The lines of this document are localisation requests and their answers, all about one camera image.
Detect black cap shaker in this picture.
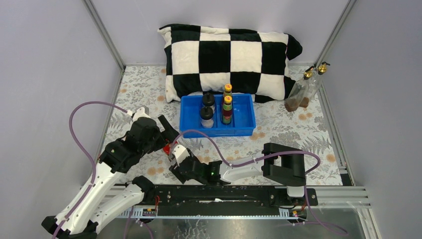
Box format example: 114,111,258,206
200,106,214,128
202,93,215,112

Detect blue plastic divided bin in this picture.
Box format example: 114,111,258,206
179,94,256,137

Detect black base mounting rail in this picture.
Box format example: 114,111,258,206
138,185,318,217

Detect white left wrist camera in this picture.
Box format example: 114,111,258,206
126,106,151,122

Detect gold top oil bottle right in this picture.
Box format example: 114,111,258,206
300,61,330,108

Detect red lid sauce jar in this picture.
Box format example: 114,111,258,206
163,143,175,155

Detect yellow cap sauce bottle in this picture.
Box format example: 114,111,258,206
221,95,233,124
223,84,232,97

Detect floral pattern table mat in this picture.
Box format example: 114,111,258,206
102,66,343,186

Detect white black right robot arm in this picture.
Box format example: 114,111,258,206
168,143,306,205

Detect gold top oil bottle left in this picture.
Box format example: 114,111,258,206
285,66,314,112

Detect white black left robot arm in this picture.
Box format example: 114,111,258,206
41,114,179,239

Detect black white checkered pillow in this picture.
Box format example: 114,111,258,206
158,24,303,103

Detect gold oil bottle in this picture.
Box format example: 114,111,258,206
300,61,330,108
285,66,314,112

